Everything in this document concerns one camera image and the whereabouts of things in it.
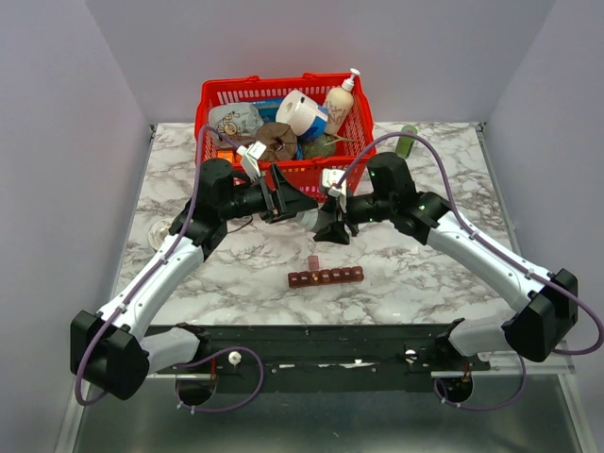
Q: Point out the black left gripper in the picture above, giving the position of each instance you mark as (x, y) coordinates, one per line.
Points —
(285, 201)

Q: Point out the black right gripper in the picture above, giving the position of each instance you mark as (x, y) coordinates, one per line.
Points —
(336, 233)

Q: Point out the white-capped pill bottle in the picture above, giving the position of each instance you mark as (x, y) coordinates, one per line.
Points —
(311, 220)

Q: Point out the red weekly pill organizer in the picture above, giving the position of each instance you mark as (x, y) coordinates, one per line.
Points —
(315, 275)

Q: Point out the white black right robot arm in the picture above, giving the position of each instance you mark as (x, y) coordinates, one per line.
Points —
(541, 309)

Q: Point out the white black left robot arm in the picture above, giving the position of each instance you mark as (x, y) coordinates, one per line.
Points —
(160, 283)

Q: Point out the green round vegetable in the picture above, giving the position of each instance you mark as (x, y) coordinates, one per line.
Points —
(323, 147)

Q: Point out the orange small box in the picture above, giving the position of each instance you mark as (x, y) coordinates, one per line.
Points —
(227, 155)

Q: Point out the red plastic shopping basket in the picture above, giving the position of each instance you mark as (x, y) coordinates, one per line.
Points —
(355, 133)

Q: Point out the white toilet paper roll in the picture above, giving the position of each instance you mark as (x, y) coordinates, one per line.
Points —
(298, 111)

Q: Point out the blue package in basket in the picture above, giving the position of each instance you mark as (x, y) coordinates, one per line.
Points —
(268, 109)

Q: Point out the grey cartoon snack bag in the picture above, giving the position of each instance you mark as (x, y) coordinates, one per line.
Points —
(236, 120)

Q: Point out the cream pump lotion bottle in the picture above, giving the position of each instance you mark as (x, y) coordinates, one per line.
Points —
(339, 101)

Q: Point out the green cylindrical can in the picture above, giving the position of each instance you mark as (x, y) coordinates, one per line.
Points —
(405, 144)

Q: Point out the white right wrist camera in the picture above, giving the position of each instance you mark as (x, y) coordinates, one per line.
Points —
(333, 183)

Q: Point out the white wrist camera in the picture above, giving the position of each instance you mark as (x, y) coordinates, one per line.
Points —
(250, 156)
(333, 183)

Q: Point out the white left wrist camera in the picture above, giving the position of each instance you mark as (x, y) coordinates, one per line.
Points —
(250, 156)

